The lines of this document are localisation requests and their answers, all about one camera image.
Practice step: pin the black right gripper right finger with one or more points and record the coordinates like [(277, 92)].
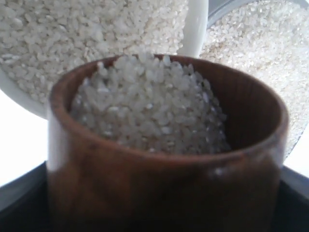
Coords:
[(292, 207)]

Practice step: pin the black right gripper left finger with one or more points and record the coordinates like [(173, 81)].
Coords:
[(24, 203)]

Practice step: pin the brown wooden cup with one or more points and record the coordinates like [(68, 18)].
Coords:
[(95, 185)]

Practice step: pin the rice inside wooden cup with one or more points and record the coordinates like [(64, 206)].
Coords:
[(153, 104)]

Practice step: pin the rice heap on plate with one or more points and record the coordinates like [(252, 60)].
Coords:
[(268, 39)]

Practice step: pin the white ceramic bowl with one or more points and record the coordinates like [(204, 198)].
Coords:
[(194, 33)]

